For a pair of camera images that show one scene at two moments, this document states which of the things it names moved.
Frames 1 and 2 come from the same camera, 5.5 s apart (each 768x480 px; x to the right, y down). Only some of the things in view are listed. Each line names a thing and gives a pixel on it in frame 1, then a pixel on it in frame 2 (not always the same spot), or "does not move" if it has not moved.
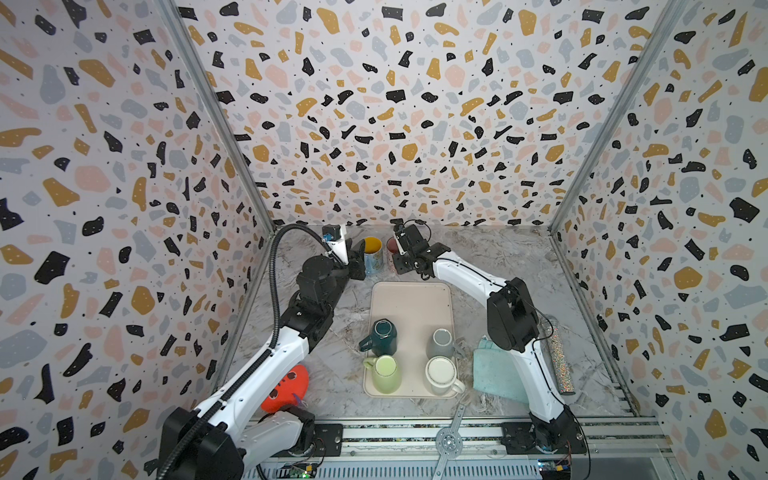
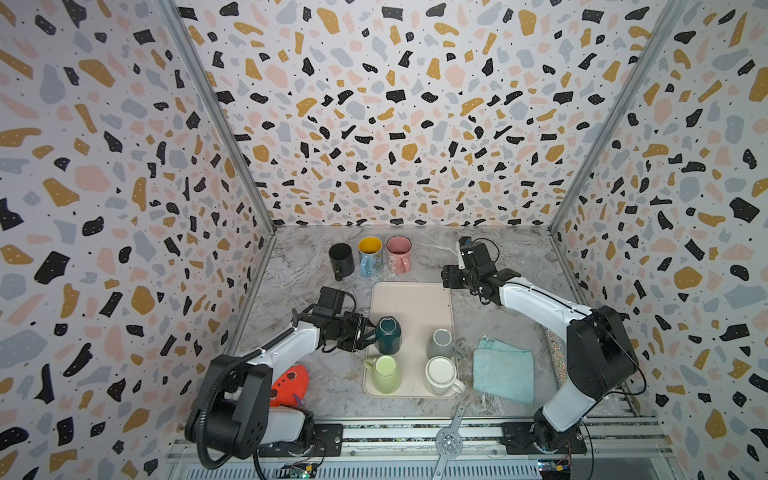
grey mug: [440, 344] does not move
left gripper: [353, 261] -> [356, 341]
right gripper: [405, 260] -> [455, 276]
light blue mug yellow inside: [373, 255] does not move
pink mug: [392, 248] does not move
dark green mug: [383, 339] does not move
